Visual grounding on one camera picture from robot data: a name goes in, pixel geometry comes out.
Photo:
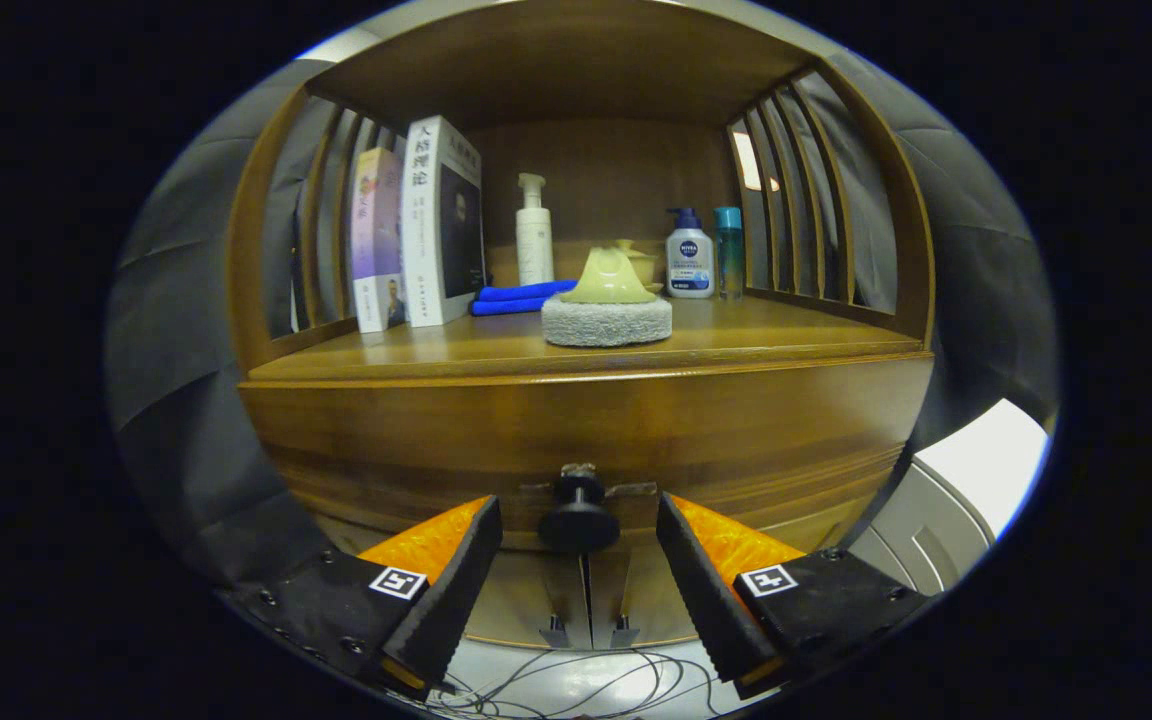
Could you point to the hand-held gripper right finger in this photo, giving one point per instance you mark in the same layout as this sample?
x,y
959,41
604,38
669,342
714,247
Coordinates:
x,y
706,600

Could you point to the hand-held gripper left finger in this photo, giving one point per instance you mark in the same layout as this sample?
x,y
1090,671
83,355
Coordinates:
x,y
451,600

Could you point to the wooden cabinet door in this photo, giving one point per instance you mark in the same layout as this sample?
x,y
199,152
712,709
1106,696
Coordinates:
x,y
636,600
536,590

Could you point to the wooden countertop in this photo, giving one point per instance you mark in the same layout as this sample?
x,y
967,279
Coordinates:
x,y
756,335

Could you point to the brown wooden cabinet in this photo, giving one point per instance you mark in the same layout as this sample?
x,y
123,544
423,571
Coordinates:
x,y
586,60

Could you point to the grey ribbed plastic chair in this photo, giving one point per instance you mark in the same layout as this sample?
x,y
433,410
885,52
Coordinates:
x,y
926,540

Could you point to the white flat panel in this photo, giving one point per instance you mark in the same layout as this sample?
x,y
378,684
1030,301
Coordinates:
x,y
986,460

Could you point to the folded blue cloth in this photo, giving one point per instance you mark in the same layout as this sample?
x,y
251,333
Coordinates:
x,y
516,293

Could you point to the white bottle with blue cap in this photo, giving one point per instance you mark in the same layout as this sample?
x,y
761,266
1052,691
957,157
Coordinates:
x,y
689,265

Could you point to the yellow lidded teacup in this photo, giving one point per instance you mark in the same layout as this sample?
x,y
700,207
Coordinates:
x,y
644,265

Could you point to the teal slim bottle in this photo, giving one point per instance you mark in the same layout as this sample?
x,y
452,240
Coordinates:
x,y
728,255

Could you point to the white pump bottle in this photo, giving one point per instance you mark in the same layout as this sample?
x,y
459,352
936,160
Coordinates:
x,y
534,245

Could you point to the white portrait cover book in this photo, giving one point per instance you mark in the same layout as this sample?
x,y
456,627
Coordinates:
x,y
426,230

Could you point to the purple paperback book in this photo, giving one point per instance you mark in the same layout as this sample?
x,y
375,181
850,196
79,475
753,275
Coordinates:
x,y
376,230

